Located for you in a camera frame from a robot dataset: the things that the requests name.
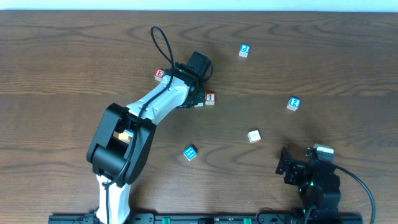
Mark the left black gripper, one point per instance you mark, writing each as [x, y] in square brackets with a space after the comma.
[198, 98]

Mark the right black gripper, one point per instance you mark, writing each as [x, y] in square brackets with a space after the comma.
[292, 172]

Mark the red letter I block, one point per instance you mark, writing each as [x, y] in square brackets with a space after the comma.
[210, 98]

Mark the blue number 2 block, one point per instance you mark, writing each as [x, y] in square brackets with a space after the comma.
[293, 104]

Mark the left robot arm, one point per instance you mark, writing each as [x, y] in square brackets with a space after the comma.
[117, 164]

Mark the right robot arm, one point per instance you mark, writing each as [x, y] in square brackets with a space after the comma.
[319, 205]

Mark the white block red side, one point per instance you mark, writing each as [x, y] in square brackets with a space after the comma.
[254, 136]

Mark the red letter E block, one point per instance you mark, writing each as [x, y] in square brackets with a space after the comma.
[159, 75]

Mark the blue picture block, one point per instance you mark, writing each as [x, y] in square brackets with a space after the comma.
[190, 152]

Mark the blue letter P block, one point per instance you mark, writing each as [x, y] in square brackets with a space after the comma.
[244, 50]

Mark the yellow wooden block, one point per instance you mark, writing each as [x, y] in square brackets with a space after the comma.
[125, 136]

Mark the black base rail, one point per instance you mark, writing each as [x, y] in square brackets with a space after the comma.
[149, 218]

